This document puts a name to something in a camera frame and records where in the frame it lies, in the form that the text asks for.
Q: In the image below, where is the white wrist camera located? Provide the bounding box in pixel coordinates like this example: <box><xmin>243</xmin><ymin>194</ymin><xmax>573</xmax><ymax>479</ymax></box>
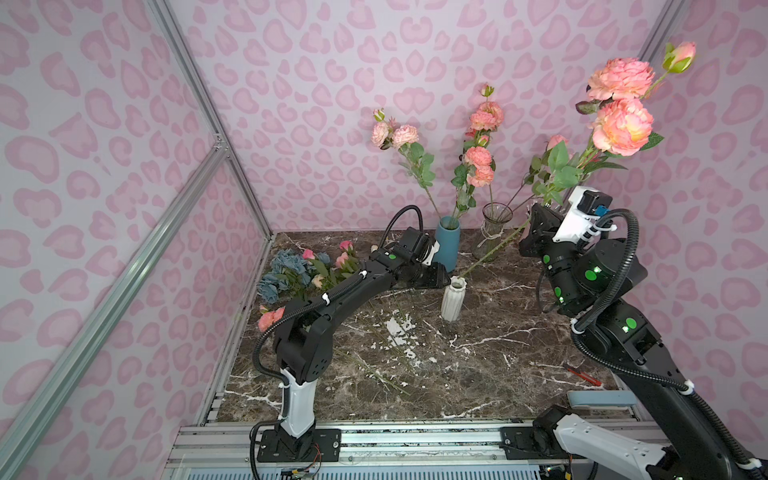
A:
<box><xmin>421</xmin><ymin>239</ymin><xmax>440</xmax><ymax>266</ymax></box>
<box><xmin>553</xmin><ymin>186</ymin><xmax>617</xmax><ymax>244</ymax></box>

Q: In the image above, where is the coral peony flower branch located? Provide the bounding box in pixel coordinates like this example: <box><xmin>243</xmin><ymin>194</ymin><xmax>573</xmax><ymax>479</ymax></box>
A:
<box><xmin>447</xmin><ymin>146</ymin><xmax>495</xmax><ymax>229</ymax></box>

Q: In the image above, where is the teal cylindrical vase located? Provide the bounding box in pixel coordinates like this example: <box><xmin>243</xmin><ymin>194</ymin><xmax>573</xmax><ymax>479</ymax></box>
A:
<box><xmin>433</xmin><ymin>216</ymin><xmax>461</xmax><ymax>273</ymax></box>

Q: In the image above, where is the blue grey artificial flower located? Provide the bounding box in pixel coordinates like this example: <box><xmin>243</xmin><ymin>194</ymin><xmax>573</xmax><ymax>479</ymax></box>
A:
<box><xmin>257</xmin><ymin>250</ymin><xmax>311</xmax><ymax>305</ymax></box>

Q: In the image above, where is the pink peony flower branch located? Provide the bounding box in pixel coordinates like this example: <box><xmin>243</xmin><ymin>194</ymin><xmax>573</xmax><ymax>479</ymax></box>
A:
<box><xmin>463</xmin><ymin>84</ymin><xmax>505</xmax><ymax>151</ymax></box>

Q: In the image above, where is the pink rose with long stem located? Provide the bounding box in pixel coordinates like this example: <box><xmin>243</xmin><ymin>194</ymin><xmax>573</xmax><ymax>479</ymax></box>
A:
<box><xmin>522</xmin><ymin>135</ymin><xmax>570</xmax><ymax>206</ymax></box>

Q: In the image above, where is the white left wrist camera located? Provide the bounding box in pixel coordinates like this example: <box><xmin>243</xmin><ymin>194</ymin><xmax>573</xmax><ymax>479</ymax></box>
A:
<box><xmin>421</xmin><ymin>239</ymin><xmax>440</xmax><ymax>266</ymax></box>

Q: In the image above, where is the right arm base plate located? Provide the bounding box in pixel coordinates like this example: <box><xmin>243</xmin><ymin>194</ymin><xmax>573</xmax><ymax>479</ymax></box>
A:
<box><xmin>499</xmin><ymin>426</ymin><xmax>569</xmax><ymax>460</ymax></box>

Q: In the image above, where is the large pink peony branch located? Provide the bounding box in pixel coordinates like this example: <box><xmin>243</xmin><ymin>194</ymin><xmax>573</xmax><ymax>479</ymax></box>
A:
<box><xmin>458</xmin><ymin>40</ymin><xmax>698</xmax><ymax>280</ymax></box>

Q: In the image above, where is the white ribbed ceramic vase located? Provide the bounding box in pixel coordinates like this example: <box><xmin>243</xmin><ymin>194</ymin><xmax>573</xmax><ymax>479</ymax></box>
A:
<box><xmin>440</xmin><ymin>276</ymin><xmax>467</xmax><ymax>322</ymax></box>

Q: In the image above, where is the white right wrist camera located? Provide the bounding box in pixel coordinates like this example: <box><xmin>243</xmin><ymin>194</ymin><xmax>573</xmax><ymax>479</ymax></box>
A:
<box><xmin>553</xmin><ymin>186</ymin><xmax>617</xmax><ymax>244</ymax></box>

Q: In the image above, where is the pale pink peony branch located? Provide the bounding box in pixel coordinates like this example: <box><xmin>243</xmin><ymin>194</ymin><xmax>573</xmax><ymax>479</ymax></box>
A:
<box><xmin>371</xmin><ymin>109</ymin><xmax>443</xmax><ymax>219</ymax></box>

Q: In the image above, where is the red pen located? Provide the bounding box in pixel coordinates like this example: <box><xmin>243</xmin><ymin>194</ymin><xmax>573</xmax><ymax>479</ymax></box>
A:
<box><xmin>563</xmin><ymin>363</ymin><xmax>603</xmax><ymax>387</ymax></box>

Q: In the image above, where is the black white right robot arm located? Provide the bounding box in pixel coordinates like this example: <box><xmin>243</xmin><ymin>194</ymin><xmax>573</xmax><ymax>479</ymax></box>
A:
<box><xmin>519</xmin><ymin>204</ymin><xmax>767</xmax><ymax>479</ymax></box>

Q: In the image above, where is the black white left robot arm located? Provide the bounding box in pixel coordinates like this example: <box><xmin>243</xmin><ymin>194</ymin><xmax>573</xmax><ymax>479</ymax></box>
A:
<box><xmin>249</xmin><ymin>205</ymin><xmax>450</xmax><ymax>461</ymax></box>

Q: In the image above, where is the clear ribbed glass vase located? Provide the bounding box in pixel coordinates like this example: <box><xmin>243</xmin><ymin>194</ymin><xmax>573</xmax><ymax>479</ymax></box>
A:
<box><xmin>472</xmin><ymin>202</ymin><xmax>513</xmax><ymax>262</ymax></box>

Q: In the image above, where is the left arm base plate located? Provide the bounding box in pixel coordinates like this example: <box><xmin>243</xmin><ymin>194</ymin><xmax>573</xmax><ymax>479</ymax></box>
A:
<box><xmin>256</xmin><ymin>427</ymin><xmax>342</xmax><ymax>463</ymax></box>

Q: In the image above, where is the bunch of artificial flowers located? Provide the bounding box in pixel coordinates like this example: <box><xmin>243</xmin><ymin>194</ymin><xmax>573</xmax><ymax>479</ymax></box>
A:
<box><xmin>257</xmin><ymin>240</ymin><xmax>360</xmax><ymax>333</ymax></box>

